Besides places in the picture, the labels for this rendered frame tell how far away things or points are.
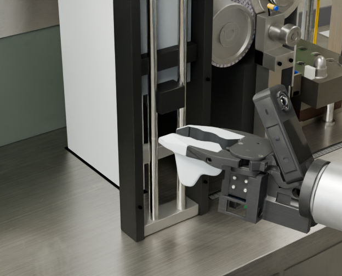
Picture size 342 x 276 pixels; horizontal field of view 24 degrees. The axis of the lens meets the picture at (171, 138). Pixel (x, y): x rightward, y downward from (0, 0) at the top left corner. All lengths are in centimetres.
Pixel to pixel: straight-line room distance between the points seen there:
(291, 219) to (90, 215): 60
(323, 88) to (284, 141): 80
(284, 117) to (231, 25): 61
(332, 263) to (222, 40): 48
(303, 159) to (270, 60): 63
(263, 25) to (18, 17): 49
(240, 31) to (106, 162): 36
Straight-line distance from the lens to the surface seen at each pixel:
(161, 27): 129
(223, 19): 151
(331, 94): 175
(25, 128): 174
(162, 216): 142
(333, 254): 158
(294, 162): 93
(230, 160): 94
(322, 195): 91
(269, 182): 96
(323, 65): 172
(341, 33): 257
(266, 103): 92
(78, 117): 162
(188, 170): 99
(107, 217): 147
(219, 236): 141
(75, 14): 152
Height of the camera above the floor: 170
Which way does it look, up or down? 28 degrees down
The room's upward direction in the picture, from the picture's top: straight up
